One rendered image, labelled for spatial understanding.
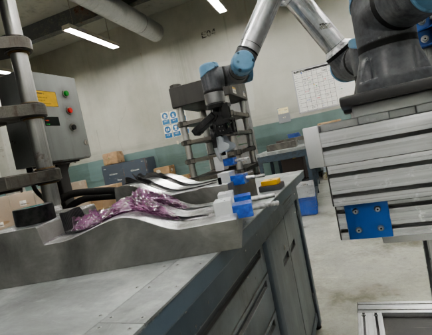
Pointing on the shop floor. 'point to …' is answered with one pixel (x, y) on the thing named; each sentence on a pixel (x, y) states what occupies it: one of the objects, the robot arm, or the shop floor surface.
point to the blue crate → (308, 205)
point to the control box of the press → (65, 89)
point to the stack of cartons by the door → (169, 171)
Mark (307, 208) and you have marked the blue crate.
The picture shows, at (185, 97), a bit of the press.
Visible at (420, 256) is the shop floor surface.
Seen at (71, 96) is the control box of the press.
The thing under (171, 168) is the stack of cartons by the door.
